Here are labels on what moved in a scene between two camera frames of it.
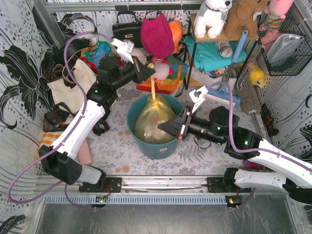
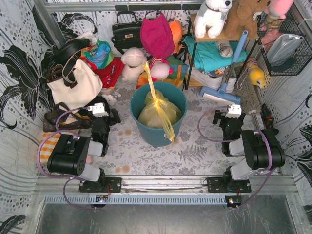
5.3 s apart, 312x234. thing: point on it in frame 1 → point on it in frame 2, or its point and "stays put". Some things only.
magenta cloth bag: x=157 y=36 stays put
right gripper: x=185 y=124 → x=218 y=117
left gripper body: x=138 y=73 → x=113 y=116
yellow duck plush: x=257 y=76 stays put
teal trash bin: x=155 y=151 → x=156 y=137
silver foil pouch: x=282 y=48 stays put
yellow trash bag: x=157 y=110 stays put
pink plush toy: x=275 y=11 stays put
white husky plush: x=210 y=17 stays put
